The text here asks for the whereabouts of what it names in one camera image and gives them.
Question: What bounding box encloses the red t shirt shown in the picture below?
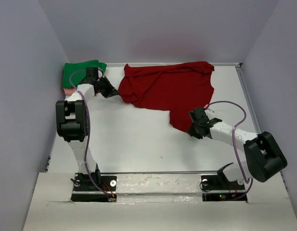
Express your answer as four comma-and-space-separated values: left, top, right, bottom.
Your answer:
119, 61, 214, 132

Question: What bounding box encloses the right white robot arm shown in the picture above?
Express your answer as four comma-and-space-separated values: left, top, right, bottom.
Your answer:
188, 107, 288, 189

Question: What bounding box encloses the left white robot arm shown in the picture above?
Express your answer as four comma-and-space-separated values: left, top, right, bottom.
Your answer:
55, 67, 119, 194

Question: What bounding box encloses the folded green t shirt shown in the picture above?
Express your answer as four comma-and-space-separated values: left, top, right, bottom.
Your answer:
62, 60, 108, 89

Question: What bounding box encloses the folded pink t shirt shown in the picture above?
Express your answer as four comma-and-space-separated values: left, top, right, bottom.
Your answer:
63, 88, 75, 96

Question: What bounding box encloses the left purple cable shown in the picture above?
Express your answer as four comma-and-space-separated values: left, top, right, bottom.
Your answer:
69, 70, 115, 200

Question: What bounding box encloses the purple cable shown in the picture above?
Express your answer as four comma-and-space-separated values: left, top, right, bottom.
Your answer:
203, 100, 254, 199
69, 70, 115, 200

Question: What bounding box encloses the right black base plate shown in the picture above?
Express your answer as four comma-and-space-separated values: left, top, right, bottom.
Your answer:
199, 175, 247, 202

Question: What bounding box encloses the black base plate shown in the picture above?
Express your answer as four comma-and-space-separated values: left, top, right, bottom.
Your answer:
199, 175, 247, 202
70, 174, 117, 203

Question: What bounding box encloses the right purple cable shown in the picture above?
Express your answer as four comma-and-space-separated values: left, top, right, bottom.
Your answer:
203, 100, 254, 199

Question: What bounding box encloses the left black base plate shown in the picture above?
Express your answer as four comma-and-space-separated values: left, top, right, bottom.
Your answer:
70, 174, 117, 203

